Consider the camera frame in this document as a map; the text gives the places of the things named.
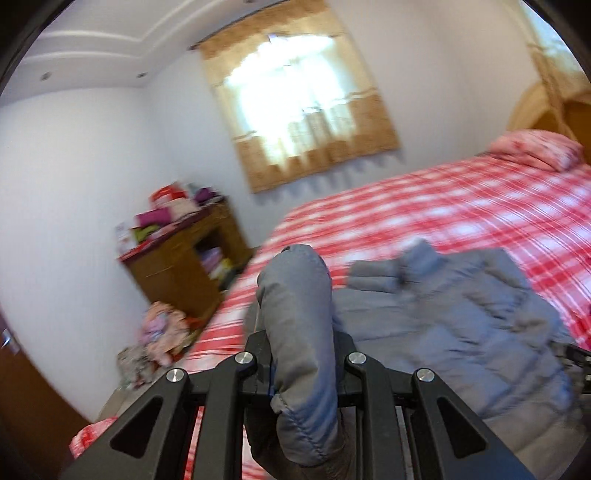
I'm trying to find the wooden cabinet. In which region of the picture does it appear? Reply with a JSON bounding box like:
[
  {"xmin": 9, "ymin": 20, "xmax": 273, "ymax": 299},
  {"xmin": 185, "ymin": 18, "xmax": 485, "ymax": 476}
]
[{"xmin": 119, "ymin": 196, "xmax": 254, "ymax": 330}]

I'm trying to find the beige window curtain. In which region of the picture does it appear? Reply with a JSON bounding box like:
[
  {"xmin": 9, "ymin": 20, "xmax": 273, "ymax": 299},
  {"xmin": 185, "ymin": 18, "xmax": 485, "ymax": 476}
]
[
  {"xmin": 519, "ymin": 0, "xmax": 587, "ymax": 134},
  {"xmin": 189, "ymin": 0, "xmax": 402, "ymax": 193}
]

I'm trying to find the grey puffer jacket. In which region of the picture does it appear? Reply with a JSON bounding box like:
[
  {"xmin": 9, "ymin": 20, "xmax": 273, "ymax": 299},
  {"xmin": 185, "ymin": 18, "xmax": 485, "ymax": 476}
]
[{"xmin": 242, "ymin": 237, "xmax": 591, "ymax": 480}]

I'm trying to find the pink floral folded quilt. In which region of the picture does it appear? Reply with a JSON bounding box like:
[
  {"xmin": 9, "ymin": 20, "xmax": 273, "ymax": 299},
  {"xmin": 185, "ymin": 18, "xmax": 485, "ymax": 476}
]
[{"xmin": 487, "ymin": 129, "xmax": 585, "ymax": 172}]

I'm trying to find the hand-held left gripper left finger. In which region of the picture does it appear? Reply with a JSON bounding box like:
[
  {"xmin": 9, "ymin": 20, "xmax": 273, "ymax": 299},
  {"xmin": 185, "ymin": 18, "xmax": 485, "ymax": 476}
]
[{"xmin": 60, "ymin": 330, "xmax": 279, "ymax": 480}]

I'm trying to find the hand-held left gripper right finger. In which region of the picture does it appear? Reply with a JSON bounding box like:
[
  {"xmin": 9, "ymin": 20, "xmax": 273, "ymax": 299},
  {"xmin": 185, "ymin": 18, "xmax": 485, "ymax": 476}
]
[{"xmin": 338, "ymin": 331, "xmax": 536, "ymax": 480}]

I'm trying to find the wooden headboard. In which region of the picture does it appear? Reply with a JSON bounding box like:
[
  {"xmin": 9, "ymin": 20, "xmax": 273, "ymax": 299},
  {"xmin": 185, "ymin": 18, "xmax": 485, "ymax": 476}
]
[{"xmin": 505, "ymin": 83, "xmax": 591, "ymax": 164}]

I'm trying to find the pastel folded clothes stack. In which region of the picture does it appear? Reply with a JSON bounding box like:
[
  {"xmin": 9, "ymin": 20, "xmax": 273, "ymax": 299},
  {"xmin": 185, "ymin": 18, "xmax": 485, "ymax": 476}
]
[{"xmin": 198, "ymin": 246, "xmax": 234, "ymax": 282}]

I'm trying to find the pile of folded clothes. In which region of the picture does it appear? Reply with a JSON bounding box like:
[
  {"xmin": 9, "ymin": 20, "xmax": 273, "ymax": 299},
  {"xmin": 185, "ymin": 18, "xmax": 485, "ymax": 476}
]
[{"xmin": 115, "ymin": 182, "xmax": 225, "ymax": 252}]

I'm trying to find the heap of pink clothes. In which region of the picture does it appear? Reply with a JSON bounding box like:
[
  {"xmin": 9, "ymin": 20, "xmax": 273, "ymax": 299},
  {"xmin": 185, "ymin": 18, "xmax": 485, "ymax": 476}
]
[{"xmin": 115, "ymin": 301, "xmax": 199, "ymax": 391}]

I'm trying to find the brown wooden door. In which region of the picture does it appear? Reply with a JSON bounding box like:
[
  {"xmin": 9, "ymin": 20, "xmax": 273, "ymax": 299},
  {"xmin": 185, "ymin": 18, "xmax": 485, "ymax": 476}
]
[{"xmin": 0, "ymin": 318, "xmax": 90, "ymax": 467}]

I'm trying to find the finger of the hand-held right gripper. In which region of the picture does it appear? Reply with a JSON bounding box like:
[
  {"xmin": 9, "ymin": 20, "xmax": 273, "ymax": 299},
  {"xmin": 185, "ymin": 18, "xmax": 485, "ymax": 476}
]
[{"xmin": 549, "ymin": 340, "xmax": 591, "ymax": 395}]

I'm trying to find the red plaid bed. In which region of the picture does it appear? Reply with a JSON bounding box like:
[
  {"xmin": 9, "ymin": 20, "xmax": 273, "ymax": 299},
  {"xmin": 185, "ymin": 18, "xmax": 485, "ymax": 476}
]
[{"xmin": 69, "ymin": 157, "xmax": 591, "ymax": 480}]

